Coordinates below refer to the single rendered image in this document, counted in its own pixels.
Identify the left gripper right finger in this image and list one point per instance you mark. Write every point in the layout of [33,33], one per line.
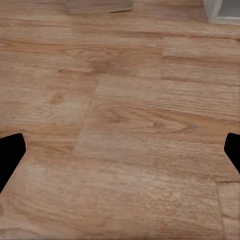
[232,149]

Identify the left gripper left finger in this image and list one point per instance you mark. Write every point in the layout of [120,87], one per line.
[12,150]

